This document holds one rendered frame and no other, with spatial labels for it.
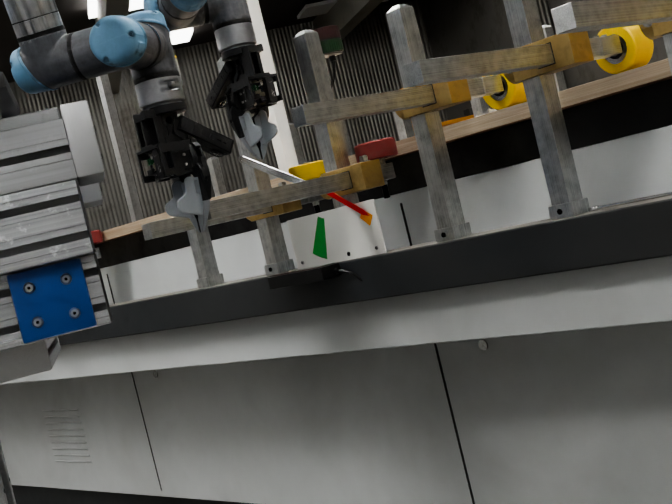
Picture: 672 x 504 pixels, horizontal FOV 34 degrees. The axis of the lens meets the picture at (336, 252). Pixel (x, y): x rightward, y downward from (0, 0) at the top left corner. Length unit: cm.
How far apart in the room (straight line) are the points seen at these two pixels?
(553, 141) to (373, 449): 104
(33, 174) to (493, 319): 86
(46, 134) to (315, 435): 147
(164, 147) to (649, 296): 78
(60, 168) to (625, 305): 86
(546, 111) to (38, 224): 79
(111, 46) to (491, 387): 101
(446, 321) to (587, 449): 37
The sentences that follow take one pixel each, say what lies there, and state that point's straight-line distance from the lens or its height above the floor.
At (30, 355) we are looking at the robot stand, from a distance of 147.
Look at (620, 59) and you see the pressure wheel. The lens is 183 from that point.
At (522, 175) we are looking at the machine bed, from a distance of 202.
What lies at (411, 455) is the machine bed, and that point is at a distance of 242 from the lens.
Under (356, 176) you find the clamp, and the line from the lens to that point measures 199.
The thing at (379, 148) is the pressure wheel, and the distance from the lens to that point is 204.
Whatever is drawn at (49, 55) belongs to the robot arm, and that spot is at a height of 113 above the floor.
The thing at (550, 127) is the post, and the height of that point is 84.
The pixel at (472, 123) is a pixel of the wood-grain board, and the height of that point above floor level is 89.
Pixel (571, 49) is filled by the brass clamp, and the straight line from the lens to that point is 166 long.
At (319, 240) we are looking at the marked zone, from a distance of 210.
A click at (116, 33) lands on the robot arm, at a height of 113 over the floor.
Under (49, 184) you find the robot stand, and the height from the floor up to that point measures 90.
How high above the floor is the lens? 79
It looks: 2 degrees down
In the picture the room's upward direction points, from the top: 14 degrees counter-clockwise
